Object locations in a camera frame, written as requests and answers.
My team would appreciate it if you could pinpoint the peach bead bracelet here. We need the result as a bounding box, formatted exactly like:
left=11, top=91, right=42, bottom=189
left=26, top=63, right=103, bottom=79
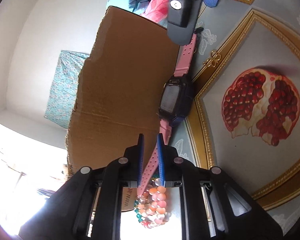
left=137, top=183, right=172, bottom=228

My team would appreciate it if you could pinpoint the brown cardboard box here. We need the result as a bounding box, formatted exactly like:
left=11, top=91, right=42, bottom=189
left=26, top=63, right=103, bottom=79
left=66, top=7, right=179, bottom=172

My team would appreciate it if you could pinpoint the teal floral wall cloth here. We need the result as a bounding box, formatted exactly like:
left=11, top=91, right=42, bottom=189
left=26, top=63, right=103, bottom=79
left=44, top=50, right=89, bottom=129

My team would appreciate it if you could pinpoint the fruit print tablecloth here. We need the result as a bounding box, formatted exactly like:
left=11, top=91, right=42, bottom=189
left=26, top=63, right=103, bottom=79
left=170, top=0, right=300, bottom=235

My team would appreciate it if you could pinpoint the pink strap black smartwatch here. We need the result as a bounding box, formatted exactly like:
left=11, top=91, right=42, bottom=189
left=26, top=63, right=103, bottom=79
left=137, top=33, right=197, bottom=197

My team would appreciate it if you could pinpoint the multicolour bead bracelet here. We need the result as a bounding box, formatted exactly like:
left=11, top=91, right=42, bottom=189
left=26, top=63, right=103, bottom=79
left=134, top=197, right=151, bottom=227

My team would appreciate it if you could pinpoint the gold bow charm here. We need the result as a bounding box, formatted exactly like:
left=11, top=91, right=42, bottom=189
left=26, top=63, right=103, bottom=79
left=203, top=50, right=222, bottom=68

